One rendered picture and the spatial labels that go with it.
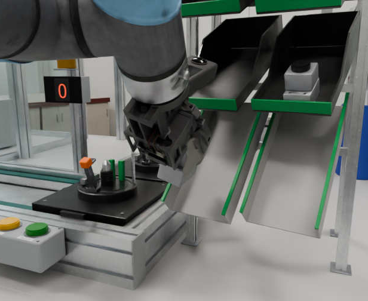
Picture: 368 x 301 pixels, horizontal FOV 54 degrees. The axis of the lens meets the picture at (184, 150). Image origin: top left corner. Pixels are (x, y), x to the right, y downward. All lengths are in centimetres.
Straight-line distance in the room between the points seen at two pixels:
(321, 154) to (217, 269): 31
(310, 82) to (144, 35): 34
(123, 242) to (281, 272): 33
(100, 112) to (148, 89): 532
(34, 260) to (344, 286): 57
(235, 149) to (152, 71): 41
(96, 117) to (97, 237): 500
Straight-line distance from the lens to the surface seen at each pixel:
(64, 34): 35
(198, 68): 50
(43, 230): 73
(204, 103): 65
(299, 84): 61
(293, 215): 66
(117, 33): 33
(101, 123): 572
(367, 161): 147
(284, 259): 84
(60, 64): 103
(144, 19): 32
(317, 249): 90
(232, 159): 73
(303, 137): 75
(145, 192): 88
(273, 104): 62
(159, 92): 39
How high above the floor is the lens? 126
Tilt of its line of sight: 13 degrees down
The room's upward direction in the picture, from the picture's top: straight up
